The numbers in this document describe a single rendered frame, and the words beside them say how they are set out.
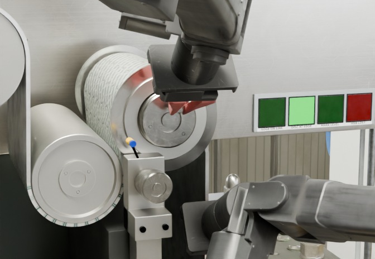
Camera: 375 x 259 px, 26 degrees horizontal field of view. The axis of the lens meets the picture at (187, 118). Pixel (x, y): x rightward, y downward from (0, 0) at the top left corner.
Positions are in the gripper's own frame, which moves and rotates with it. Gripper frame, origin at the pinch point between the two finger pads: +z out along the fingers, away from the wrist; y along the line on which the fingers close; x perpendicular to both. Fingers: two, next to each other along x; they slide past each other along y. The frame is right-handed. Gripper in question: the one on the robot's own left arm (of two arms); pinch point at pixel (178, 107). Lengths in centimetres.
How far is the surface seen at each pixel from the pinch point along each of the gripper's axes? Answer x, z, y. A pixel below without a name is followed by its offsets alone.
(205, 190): -6.2, 12.1, 5.3
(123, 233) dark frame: -10.4, 14.7, -6.4
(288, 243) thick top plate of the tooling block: -10.2, 24.1, 20.9
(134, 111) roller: 1.6, 3.2, -5.0
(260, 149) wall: 166, 314, 148
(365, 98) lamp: 21, 32, 48
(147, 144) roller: -1.7, 6.3, -3.2
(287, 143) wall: 173, 320, 170
